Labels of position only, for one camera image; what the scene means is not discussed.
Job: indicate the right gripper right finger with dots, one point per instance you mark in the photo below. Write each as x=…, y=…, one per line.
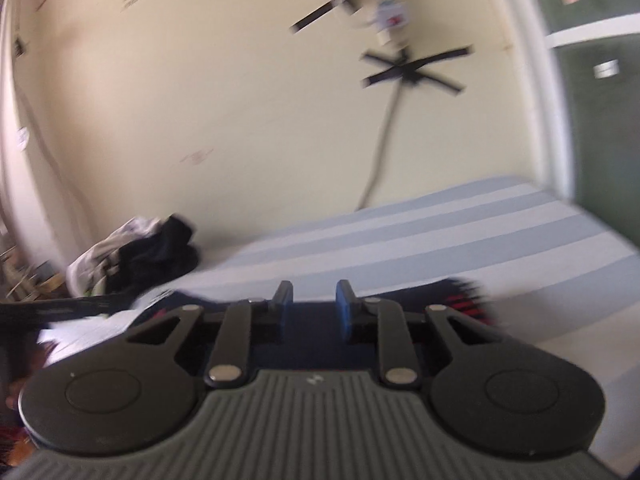
x=487, y=389

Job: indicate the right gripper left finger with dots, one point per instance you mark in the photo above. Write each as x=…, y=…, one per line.
x=142, y=385

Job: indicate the navy red reindeer sweater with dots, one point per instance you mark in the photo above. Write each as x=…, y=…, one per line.
x=310, y=334

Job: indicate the white grey garment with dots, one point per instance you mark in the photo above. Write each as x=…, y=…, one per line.
x=86, y=275

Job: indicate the blue white striped bedsheet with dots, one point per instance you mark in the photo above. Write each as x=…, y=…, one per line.
x=552, y=275

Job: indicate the black garment on pile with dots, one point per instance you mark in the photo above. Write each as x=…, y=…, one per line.
x=152, y=260

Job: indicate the black tape cross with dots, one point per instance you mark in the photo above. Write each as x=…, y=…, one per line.
x=401, y=65

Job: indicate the small wall sticker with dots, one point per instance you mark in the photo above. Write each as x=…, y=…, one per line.
x=197, y=157

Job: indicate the white door frame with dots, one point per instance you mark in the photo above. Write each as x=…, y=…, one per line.
x=543, y=95

